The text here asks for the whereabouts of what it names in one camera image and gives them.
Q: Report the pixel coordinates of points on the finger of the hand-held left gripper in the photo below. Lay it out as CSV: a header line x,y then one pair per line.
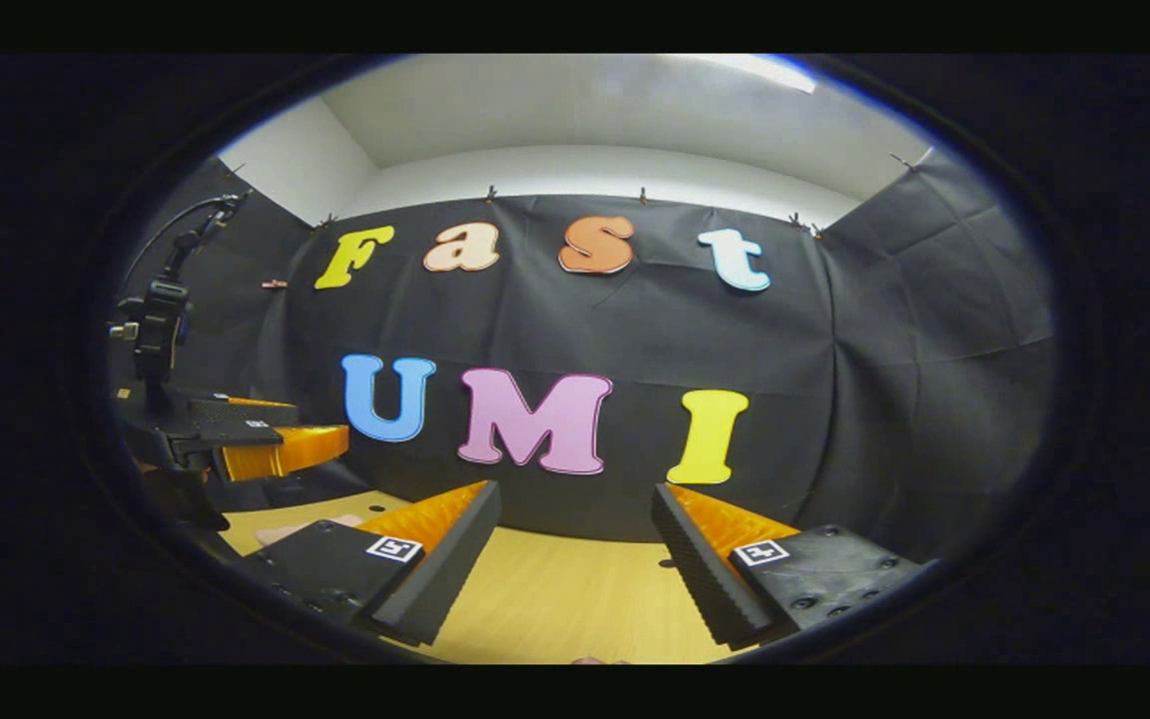
x,y
236,410
236,434

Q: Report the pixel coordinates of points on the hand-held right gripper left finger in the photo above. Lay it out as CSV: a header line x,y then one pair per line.
x,y
445,569

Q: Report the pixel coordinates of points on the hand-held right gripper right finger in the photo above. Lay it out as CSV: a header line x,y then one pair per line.
x,y
695,569

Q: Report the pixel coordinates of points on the black backdrop cloth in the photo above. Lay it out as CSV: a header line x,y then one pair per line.
x,y
635,330

